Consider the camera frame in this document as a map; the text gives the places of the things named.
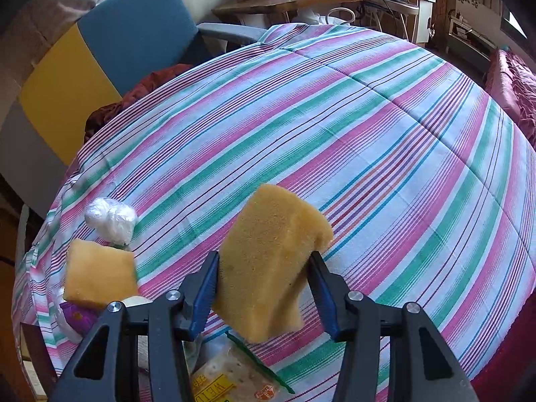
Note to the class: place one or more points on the purple snack packet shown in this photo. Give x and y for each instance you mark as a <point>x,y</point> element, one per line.
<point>78,318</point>

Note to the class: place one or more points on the grey yellow blue chair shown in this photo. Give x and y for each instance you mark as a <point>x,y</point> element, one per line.
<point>95,63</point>

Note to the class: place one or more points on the dark red fuzzy blanket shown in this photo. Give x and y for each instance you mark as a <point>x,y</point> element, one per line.
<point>502,376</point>

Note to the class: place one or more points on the yellow sponge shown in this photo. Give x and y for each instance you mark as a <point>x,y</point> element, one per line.
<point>262,263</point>
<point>96,275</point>

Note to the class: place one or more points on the pink bed cover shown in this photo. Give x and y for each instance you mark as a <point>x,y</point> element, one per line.
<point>511,83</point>

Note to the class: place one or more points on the rolled white sock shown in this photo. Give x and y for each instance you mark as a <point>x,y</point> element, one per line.
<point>136,301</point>

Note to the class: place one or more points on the wooden desk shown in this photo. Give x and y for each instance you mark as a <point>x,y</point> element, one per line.
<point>281,8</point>

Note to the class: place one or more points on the white plastic bag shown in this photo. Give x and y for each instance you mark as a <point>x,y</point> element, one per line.
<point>63,322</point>

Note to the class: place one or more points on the striped tablecloth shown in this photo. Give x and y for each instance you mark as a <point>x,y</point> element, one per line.
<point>428,184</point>

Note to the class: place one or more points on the dark red cloth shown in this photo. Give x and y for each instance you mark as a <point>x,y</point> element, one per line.
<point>100,117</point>

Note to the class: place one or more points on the clear cracker snack bag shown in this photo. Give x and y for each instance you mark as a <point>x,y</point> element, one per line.
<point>236,374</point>

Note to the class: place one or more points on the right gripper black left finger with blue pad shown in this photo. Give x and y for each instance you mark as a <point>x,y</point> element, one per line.
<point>105,365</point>

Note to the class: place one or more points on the small white plastic ball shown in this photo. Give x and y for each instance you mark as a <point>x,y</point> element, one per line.
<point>113,221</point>

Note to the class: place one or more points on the yellow sponge upright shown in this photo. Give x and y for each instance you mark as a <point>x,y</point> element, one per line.
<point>96,275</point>

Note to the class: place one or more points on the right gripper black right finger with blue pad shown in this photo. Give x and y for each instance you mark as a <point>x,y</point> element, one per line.
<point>422,366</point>

